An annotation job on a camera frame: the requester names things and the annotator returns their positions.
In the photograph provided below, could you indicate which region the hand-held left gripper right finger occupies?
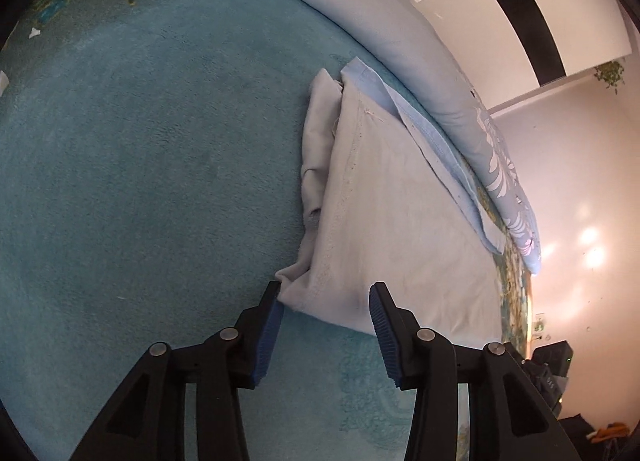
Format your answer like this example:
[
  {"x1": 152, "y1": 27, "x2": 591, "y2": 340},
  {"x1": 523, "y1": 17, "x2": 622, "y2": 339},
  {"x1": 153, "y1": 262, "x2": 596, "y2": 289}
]
[{"x1": 369, "y1": 281, "x2": 581, "y2": 461}]

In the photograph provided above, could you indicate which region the light blue daisy duvet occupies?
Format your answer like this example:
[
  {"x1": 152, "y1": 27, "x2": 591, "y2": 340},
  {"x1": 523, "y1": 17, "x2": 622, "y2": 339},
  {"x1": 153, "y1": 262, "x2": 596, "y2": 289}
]
[{"x1": 185, "y1": 0, "x2": 543, "y2": 274}]

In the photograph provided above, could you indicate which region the teal floral blanket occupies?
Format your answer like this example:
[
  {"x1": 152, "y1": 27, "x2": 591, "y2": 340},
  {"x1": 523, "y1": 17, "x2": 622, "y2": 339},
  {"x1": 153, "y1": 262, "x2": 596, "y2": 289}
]
[{"x1": 0, "y1": 0, "x2": 533, "y2": 461}]

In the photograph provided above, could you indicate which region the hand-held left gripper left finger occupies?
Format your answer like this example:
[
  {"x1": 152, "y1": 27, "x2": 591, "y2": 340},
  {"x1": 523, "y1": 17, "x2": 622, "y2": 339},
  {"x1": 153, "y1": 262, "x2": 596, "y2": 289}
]
[{"x1": 67, "y1": 280, "x2": 286, "y2": 461}]

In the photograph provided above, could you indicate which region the white garment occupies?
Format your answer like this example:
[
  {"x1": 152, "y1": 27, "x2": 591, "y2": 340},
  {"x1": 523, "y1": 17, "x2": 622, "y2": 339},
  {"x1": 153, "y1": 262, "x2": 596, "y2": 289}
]
[{"x1": 276, "y1": 68, "x2": 503, "y2": 342}]

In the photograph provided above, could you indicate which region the glossy white black wardrobe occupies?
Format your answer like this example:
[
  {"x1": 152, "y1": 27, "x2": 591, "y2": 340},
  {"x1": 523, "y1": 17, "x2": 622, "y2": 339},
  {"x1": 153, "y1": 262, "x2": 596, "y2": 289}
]
[{"x1": 367, "y1": 0, "x2": 631, "y2": 109}]

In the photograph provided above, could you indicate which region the green hanging plant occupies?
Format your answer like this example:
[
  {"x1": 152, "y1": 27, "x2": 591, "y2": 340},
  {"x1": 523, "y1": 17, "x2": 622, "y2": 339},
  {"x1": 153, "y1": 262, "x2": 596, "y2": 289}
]
[{"x1": 592, "y1": 60, "x2": 626, "y2": 94}]

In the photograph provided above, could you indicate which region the orange object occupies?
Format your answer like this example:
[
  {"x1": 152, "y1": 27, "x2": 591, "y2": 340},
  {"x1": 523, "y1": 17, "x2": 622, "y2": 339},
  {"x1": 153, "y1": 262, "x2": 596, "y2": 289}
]
[{"x1": 587, "y1": 422, "x2": 628, "y2": 443}]

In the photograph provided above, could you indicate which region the black equipment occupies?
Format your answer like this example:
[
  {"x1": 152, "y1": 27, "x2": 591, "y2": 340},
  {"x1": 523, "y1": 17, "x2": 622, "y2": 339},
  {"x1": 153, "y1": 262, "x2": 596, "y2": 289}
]
[{"x1": 520, "y1": 340, "x2": 573, "y2": 414}]

